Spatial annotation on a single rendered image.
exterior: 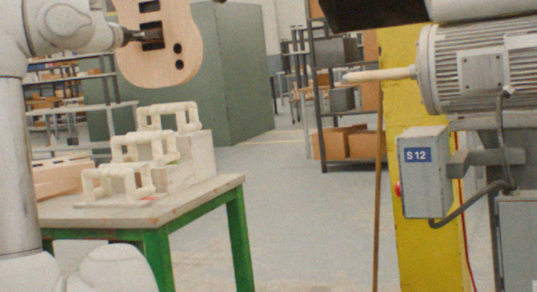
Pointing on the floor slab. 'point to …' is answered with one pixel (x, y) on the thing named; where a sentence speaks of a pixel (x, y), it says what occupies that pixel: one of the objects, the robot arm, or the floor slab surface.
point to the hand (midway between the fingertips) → (151, 36)
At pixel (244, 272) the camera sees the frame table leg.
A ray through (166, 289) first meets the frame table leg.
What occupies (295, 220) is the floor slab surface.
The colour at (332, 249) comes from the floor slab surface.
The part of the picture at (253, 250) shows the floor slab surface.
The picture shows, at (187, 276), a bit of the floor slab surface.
